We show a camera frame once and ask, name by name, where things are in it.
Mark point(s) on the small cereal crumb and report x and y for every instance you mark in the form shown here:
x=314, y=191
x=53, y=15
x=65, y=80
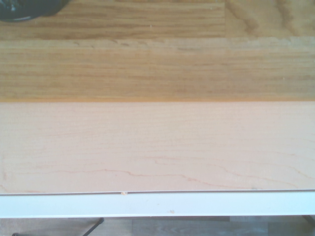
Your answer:
x=123, y=193

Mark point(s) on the black stand leg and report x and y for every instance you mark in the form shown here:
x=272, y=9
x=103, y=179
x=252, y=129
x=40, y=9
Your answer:
x=93, y=226

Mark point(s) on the dark round pot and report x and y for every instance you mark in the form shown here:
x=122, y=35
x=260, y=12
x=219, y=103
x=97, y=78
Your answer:
x=22, y=8

